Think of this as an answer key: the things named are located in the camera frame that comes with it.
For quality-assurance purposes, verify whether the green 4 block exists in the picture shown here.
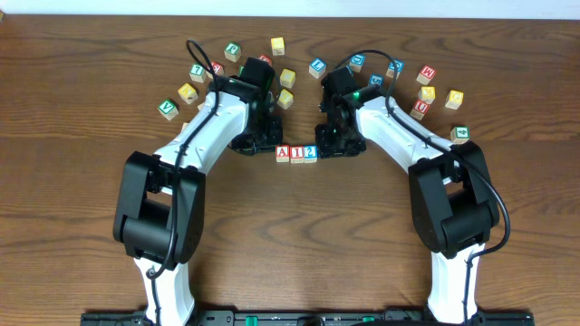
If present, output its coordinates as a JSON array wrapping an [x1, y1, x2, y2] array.
[[450, 126, 470, 144]]

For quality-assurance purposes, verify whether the blue 5 block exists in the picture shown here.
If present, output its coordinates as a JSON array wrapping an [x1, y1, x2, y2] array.
[[369, 73, 384, 87]]

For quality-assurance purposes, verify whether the red M block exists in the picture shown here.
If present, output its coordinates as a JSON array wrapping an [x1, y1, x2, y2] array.
[[416, 65, 437, 86]]

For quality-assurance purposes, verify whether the red A block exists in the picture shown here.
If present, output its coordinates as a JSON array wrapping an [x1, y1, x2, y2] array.
[[275, 145, 290, 163]]

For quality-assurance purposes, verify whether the yellow k block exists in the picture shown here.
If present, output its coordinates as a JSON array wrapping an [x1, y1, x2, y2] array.
[[418, 86, 436, 104], [178, 83, 198, 104]]

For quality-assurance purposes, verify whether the red U block right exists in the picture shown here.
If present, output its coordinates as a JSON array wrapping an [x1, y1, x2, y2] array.
[[410, 100, 430, 120]]

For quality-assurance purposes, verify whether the blue D block left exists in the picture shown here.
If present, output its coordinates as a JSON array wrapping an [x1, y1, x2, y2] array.
[[349, 53, 366, 72]]

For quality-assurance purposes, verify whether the red E block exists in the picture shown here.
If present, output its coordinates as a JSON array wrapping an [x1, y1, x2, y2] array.
[[207, 62, 225, 79]]

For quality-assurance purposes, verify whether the yellow K block left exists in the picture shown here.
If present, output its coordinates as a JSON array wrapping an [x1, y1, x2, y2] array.
[[178, 83, 198, 104]]

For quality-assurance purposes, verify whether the yellow S block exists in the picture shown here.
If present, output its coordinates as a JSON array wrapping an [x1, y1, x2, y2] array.
[[277, 89, 294, 110]]

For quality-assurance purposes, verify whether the red I block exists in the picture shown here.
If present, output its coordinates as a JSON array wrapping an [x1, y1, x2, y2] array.
[[289, 146, 305, 164]]

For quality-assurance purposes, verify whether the blue L block upper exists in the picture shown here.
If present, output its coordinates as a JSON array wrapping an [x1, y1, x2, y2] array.
[[309, 58, 327, 79]]

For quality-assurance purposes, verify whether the blue 2 block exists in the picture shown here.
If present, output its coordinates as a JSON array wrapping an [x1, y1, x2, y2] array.
[[304, 145, 318, 163]]

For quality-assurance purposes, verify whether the yellow K block right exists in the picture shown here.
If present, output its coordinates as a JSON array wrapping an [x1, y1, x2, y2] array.
[[418, 86, 436, 104]]

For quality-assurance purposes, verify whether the yellow C block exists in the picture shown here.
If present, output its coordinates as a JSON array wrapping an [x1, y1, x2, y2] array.
[[279, 68, 296, 89]]

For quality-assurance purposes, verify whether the blue D block right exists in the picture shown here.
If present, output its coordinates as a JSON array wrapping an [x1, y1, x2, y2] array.
[[385, 60, 405, 79]]

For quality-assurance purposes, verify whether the blue d block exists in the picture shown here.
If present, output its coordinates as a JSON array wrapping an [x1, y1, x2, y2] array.
[[385, 60, 405, 79], [349, 53, 366, 72]]

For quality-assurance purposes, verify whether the yellow G block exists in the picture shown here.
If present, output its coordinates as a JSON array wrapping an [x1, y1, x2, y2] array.
[[445, 90, 464, 110]]

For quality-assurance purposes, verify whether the red u block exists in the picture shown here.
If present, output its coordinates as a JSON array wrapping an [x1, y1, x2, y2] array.
[[410, 100, 430, 120], [257, 54, 273, 66]]

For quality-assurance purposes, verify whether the green 7 block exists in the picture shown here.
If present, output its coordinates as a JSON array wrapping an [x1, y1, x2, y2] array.
[[189, 63, 207, 83]]

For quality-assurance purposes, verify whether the green J block top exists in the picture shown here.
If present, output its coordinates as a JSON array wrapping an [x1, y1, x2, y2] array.
[[224, 43, 242, 62]]

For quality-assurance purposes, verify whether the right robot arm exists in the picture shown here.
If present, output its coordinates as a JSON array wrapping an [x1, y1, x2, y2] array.
[[315, 67, 499, 324]]

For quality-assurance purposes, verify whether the red U block left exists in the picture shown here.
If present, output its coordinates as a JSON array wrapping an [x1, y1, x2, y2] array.
[[257, 54, 273, 66]]

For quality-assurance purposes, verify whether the yellow block top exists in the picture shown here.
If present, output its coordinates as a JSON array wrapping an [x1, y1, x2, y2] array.
[[271, 37, 285, 56]]

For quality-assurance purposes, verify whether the green V block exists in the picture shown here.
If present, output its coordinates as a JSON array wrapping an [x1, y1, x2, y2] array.
[[158, 99, 179, 120]]

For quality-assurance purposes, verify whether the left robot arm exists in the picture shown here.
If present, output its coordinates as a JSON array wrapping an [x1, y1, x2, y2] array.
[[112, 58, 283, 325]]

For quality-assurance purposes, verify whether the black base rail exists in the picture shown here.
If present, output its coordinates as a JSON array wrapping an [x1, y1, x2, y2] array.
[[80, 309, 535, 326]]

